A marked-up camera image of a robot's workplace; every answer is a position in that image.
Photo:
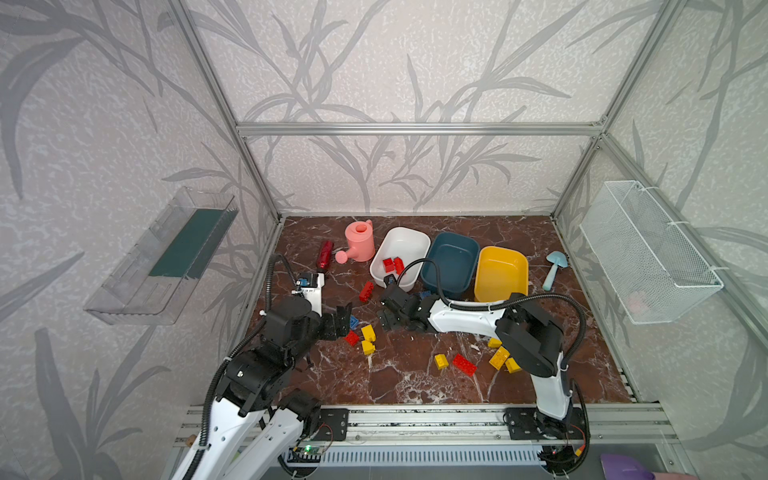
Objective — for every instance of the yellow lego left lower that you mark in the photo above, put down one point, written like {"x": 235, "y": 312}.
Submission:
{"x": 368, "y": 348}

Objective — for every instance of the pink watering can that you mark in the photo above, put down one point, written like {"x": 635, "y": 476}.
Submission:
{"x": 360, "y": 243}

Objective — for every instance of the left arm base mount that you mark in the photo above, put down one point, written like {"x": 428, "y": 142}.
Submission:
{"x": 326, "y": 424}

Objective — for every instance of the yellow rectangular bin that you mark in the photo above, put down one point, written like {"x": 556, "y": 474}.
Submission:
{"x": 500, "y": 272}

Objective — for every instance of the yellow lego left upper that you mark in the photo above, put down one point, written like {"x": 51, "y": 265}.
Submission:
{"x": 369, "y": 334}

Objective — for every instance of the yellow lego right small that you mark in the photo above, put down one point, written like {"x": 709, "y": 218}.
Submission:
{"x": 494, "y": 342}

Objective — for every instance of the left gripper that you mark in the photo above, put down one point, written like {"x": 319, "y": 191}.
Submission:
{"x": 335, "y": 318}

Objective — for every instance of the yellow lego right long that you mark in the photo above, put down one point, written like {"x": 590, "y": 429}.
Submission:
{"x": 499, "y": 358}

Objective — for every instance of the yellow lego bottom centre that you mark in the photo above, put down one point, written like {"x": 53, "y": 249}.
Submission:
{"x": 441, "y": 362}

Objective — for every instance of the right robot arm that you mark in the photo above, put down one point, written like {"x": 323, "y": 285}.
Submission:
{"x": 532, "y": 336}

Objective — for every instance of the yellow lego far right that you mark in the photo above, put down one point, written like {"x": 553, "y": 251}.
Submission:
{"x": 512, "y": 366}

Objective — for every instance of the red handled tool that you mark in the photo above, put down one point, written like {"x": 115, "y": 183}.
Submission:
{"x": 325, "y": 256}

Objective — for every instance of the purple object bottom right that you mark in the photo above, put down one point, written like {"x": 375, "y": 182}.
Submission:
{"x": 621, "y": 467}

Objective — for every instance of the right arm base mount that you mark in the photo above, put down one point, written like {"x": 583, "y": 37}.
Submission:
{"x": 527, "y": 423}

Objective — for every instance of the light blue toy shovel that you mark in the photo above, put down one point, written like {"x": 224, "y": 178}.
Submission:
{"x": 558, "y": 260}

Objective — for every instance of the dark teal rectangular bin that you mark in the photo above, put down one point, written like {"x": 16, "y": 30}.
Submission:
{"x": 456, "y": 256}

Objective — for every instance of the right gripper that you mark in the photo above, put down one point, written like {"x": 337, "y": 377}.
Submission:
{"x": 396, "y": 306}

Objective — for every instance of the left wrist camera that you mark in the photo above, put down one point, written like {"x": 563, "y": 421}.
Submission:
{"x": 310, "y": 286}

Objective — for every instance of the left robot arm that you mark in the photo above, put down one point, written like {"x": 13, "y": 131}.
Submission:
{"x": 248, "y": 423}

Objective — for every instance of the white rectangular bin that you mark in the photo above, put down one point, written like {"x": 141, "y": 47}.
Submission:
{"x": 400, "y": 242}

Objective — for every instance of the clear plastic wall shelf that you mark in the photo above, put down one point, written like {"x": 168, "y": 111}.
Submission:
{"x": 152, "y": 284}

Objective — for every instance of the white wire mesh basket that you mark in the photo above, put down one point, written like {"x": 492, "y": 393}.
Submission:
{"x": 655, "y": 270}

